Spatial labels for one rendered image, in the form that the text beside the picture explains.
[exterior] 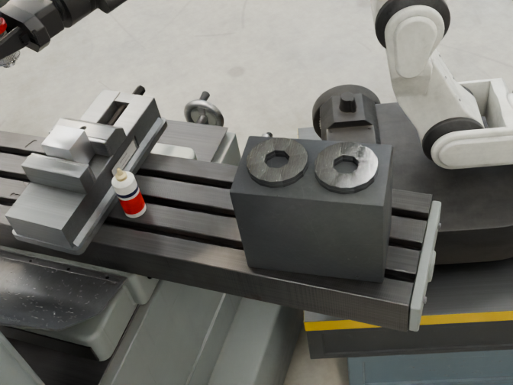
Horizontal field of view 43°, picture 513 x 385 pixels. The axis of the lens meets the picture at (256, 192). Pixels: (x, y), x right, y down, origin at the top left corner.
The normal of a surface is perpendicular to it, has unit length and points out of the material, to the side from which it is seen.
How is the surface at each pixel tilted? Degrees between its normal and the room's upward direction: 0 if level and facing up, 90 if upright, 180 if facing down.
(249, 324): 0
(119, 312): 90
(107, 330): 90
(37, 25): 45
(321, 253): 90
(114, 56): 0
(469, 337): 90
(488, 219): 0
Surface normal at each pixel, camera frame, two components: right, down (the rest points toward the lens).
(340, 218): -0.23, 0.74
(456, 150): -0.02, 0.75
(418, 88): 0.03, 0.96
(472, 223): -0.14, -0.66
